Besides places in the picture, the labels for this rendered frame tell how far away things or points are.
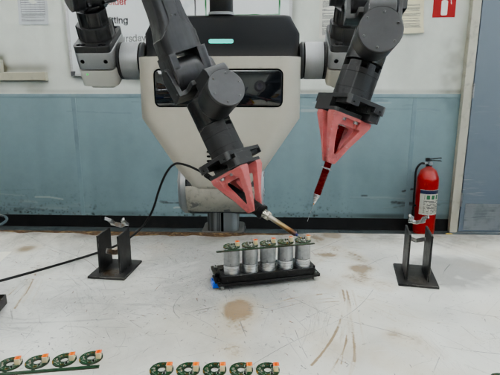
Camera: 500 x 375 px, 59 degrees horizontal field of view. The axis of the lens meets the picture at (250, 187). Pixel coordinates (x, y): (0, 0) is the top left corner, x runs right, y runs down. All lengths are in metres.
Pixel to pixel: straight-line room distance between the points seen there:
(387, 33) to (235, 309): 0.41
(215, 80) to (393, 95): 2.73
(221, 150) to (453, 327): 0.41
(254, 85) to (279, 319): 0.59
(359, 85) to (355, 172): 2.67
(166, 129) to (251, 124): 0.20
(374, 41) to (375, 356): 0.38
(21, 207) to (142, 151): 1.06
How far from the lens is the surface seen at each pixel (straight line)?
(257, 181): 0.73
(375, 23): 0.62
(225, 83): 0.67
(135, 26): 3.34
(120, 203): 3.50
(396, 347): 0.56
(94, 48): 1.14
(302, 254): 0.69
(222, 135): 0.71
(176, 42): 0.74
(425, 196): 3.31
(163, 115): 1.06
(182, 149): 1.06
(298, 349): 0.54
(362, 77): 0.68
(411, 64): 3.37
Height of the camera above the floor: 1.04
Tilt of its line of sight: 13 degrees down
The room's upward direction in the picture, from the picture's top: straight up
